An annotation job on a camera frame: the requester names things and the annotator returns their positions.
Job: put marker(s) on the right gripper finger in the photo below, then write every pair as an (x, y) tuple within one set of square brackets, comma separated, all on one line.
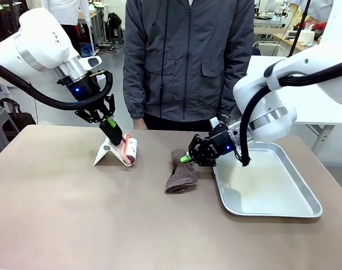
[(206, 161), (199, 144)]

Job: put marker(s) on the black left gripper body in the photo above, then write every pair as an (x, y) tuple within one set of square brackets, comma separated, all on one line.
[(83, 88)]

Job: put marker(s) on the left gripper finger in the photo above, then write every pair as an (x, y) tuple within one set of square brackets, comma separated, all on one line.
[(90, 116), (112, 135)]

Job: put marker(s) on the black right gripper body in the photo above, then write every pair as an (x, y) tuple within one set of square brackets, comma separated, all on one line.
[(223, 143)]

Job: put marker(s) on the pink lint roller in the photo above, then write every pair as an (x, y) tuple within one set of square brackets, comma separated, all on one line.
[(130, 149)]

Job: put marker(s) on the brown cloth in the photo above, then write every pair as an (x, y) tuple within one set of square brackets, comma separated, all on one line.
[(182, 175)]

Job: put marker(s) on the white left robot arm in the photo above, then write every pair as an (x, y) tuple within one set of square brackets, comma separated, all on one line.
[(33, 39)]

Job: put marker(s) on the person's right forearm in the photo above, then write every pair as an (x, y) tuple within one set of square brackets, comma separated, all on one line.
[(134, 92)]

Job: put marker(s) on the person's left forearm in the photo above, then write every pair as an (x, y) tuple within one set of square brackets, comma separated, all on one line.
[(234, 76)]

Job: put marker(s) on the person's right hand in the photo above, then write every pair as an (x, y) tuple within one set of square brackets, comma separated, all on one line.
[(139, 124)]

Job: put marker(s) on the blue plastic bag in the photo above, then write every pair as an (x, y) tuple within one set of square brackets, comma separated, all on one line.
[(86, 50)]

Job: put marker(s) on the black background stool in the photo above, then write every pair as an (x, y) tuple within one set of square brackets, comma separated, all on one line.
[(114, 28)]

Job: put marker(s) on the silver metal tray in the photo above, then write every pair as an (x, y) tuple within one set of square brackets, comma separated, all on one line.
[(272, 191)]

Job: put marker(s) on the dark brown bag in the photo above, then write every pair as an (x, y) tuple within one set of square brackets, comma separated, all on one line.
[(19, 118)]

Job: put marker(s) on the bystander white coat black trousers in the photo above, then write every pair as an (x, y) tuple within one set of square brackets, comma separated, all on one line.
[(69, 11)]

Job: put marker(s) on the grey plastic stool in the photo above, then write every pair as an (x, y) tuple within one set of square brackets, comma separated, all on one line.
[(0, 126)]

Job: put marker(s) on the person in grey jacket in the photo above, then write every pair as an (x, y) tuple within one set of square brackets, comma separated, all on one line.
[(185, 45)]

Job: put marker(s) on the white background table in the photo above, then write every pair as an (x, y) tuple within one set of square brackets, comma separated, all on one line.
[(325, 115)]

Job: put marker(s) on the black slanted pole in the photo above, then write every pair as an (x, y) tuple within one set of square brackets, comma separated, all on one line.
[(300, 25)]

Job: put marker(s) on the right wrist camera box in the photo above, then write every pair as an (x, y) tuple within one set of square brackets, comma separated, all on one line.
[(216, 122)]

